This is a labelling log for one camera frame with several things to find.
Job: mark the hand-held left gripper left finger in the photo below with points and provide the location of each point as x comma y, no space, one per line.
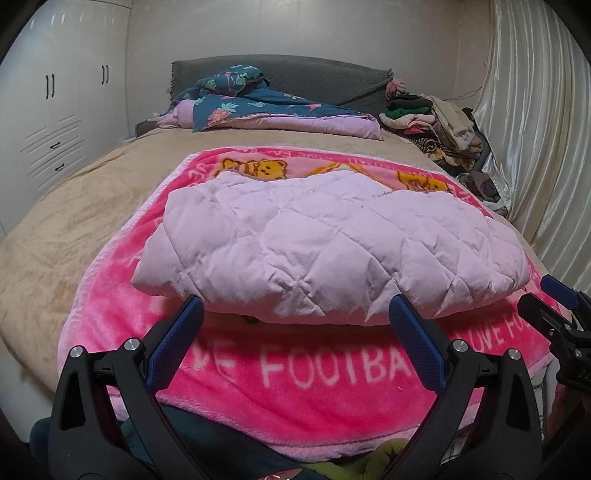
178,341

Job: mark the white wardrobe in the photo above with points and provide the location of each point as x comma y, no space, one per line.
55,101

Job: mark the pile of clothes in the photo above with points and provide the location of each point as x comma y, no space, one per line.
443,124

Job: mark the white satin curtain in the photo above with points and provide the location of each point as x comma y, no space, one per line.
540,138

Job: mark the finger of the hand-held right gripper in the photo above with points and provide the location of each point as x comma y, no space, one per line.
540,311
558,286

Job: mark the teal floral quilt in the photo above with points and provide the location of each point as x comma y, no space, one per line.
277,110

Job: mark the pink quilted jacket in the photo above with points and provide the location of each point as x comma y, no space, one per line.
332,249

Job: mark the grey headboard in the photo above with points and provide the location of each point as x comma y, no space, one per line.
314,74

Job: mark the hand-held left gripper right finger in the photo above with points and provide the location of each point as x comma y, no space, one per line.
413,341

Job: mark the bed with beige sheet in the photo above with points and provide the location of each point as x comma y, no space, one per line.
74,240

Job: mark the pink printed blanket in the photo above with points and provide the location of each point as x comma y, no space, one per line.
295,369

